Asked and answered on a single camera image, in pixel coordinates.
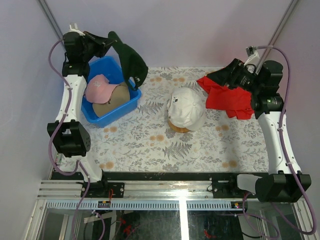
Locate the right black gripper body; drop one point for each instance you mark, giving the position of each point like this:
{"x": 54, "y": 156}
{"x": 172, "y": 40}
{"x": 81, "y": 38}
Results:
{"x": 247, "y": 80}

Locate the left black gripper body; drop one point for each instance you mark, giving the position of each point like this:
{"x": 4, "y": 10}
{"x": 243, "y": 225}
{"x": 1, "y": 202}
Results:
{"x": 90, "y": 48}

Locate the red cloth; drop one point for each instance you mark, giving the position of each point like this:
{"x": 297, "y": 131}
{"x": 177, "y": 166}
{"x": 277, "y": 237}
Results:
{"x": 235, "y": 102}

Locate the dark green cap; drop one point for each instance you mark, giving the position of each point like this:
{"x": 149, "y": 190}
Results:
{"x": 134, "y": 68}

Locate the white cap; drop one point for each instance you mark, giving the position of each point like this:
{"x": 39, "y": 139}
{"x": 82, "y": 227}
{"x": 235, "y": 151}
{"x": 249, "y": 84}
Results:
{"x": 186, "y": 109}

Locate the khaki cap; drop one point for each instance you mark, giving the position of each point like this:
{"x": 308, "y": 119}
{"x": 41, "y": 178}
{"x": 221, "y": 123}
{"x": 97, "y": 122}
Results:
{"x": 119, "y": 97}

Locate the wooden hat stand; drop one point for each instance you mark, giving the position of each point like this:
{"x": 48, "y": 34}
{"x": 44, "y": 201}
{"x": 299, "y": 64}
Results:
{"x": 181, "y": 130}

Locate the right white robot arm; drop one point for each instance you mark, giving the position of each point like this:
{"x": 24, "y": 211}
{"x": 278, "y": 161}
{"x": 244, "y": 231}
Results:
{"x": 284, "y": 182}

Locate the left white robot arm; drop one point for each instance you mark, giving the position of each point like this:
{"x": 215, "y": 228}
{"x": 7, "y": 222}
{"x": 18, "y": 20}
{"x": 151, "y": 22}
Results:
{"x": 67, "y": 135}

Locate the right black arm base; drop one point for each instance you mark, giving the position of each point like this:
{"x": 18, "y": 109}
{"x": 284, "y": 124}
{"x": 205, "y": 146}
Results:
{"x": 225, "y": 186}

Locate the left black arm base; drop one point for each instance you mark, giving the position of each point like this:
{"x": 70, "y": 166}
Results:
{"x": 106, "y": 189}

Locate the blue plastic bin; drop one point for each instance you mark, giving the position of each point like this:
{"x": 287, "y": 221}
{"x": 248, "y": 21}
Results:
{"x": 113, "y": 72}

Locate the pink cap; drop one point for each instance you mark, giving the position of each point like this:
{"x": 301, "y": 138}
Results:
{"x": 99, "y": 90}

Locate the floral table mat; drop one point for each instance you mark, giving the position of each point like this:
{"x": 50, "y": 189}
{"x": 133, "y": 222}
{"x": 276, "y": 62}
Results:
{"x": 142, "y": 141}

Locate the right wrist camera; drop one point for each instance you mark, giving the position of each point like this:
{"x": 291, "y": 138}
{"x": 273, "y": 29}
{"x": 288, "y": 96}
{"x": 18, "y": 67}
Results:
{"x": 253, "y": 56}

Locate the aluminium rail frame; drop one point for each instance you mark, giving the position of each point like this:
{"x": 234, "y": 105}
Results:
{"x": 162, "y": 206}

